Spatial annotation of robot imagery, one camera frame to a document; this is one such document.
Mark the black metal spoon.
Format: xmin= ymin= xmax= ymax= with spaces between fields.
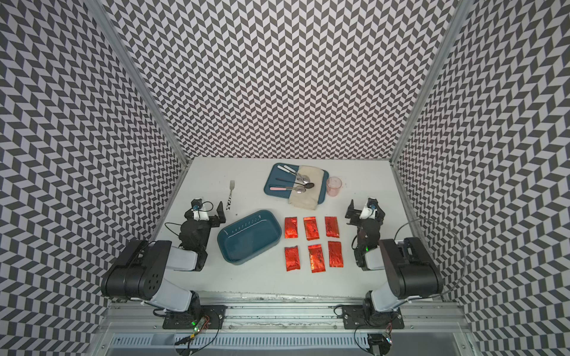
xmin=277 ymin=178 xmax=315 ymax=189

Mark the teal flat tray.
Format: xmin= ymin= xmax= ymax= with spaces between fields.
xmin=264 ymin=163 xmax=330 ymax=205

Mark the red foil tea bag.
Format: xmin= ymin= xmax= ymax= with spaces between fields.
xmin=284 ymin=246 xmax=301 ymax=271
xmin=284 ymin=217 xmax=298 ymax=239
xmin=328 ymin=241 xmax=344 ymax=268
xmin=304 ymin=217 xmax=320 ymax=240
xmin=308 ymin=244 xmax=326 ymax=273
xmin=324 ymin=217 xmax=340 ymax=238

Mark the teal plastic storage box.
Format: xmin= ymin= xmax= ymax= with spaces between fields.
xmin=217 ymin=210 xmax=283 ymax=266

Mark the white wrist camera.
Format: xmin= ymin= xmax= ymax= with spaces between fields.
xmin=359 ymin=197 xmax=379 ymax=220
xmin=191 ymin=199 xmax=209 ymax=221

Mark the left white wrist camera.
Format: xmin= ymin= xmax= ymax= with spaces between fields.
xmin=191 ymin=199 xmax=209 ymax=221

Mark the pink handle spoon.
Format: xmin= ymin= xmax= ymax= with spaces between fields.
xmin=270 ymin=186 xmax=307 ymax=194

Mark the beige folded cloth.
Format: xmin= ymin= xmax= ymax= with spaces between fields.
xmin=288 ymin=165 xmax=325 ymax=211

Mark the cow pattern handle fork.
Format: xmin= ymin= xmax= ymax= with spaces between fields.
xmin=226 ymin=180 xmax=235 ymax=210

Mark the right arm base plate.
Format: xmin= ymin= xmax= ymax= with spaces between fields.
xmin=338 ymin=305 xmax=405 ymax=330

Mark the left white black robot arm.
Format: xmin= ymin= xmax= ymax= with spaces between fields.
xmin=100 ymin=199 xmax=227 ymax=320

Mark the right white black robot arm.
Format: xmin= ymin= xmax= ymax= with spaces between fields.
xmin=345 ymin=197 xmax=444 ymax=318

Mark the white handle spoon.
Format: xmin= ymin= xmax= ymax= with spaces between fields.
xmin=278 ymin=165 xmax=310 ymax=184

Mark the pink translucent cup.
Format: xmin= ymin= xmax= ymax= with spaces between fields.
xmin=327 ymin=177 xmax=343 ymax=197

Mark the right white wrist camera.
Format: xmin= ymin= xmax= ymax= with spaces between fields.
xmin=359 ymin=197 xmax=379 ymax=220

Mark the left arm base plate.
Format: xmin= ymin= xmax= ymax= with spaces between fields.
xmin=162 ymin=305 xmax=227 ymax=330

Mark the aluminium front rail frame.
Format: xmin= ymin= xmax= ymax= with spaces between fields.
xmin=88 ymin=295 xmax=479 ymax=355

